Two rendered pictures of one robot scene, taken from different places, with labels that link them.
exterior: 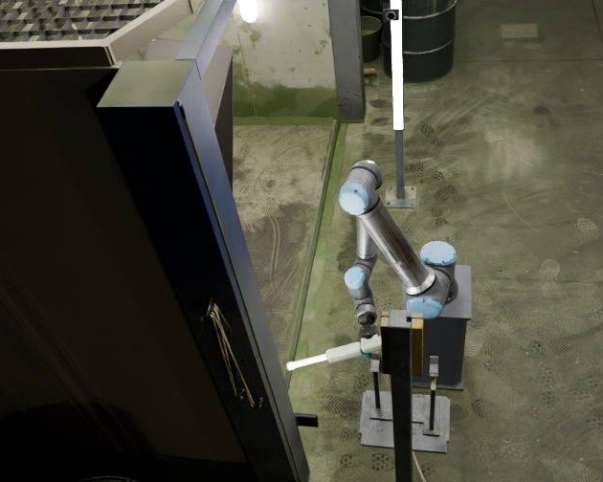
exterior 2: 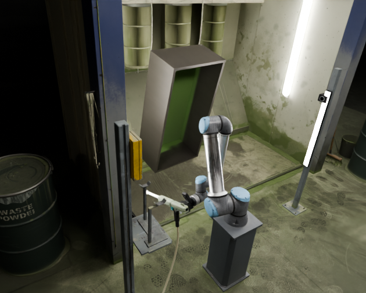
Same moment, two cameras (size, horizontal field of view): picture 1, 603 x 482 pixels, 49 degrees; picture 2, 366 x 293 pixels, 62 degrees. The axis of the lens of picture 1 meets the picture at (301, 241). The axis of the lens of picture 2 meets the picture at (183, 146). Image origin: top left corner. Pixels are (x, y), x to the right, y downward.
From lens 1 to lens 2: 1.52 m
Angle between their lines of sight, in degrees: 33
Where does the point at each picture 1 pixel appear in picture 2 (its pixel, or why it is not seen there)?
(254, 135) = (260, 147)
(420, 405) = (158, 232)
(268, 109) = (275, 142)
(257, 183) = (241, 161)
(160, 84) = not seen: outside the picture
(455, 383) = (222, 284)
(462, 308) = (236, 232)
